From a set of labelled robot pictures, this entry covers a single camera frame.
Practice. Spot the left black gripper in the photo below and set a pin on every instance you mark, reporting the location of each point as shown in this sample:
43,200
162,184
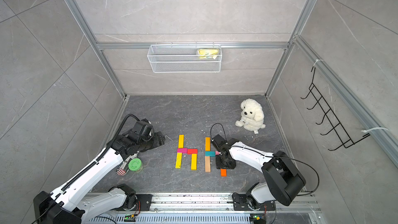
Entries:
158,140

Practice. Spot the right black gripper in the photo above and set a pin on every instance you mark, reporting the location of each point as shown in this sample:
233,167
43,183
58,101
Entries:
231,165

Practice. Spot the teal block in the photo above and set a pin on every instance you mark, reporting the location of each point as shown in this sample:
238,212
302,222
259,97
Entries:
210,153

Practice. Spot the natural wood block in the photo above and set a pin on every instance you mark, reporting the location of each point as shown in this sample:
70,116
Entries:
207,164

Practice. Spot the amber orange block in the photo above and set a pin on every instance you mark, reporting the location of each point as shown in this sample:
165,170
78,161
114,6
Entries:
207,144

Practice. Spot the red block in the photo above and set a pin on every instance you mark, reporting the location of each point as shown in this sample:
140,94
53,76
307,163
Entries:
192,151

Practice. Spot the magenta block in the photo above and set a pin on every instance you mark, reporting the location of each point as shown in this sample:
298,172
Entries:
182,150

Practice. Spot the lime yellow long block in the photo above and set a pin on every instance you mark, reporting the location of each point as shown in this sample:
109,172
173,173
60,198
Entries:
178,160

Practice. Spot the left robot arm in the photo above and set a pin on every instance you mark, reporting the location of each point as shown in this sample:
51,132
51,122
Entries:
69,204

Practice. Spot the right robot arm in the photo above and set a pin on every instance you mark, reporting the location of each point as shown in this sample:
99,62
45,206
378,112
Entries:
283,180

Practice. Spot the green lid jar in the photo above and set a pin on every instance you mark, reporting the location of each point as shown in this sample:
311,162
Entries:
135,165

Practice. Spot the newspaper print can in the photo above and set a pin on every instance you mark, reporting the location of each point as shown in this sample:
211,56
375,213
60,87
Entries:
122,169

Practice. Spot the white plush dog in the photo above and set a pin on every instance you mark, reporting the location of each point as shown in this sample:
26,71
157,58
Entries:
252,116

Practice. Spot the yellow sponge in basket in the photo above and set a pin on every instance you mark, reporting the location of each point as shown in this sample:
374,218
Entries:
208,53

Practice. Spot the white wire basket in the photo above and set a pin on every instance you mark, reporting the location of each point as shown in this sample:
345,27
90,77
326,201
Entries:
174,58

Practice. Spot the metal base rail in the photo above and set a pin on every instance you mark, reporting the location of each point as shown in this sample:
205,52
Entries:
210,208

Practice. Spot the black wall hook rack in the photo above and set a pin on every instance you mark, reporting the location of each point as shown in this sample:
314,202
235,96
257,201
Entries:
329,116

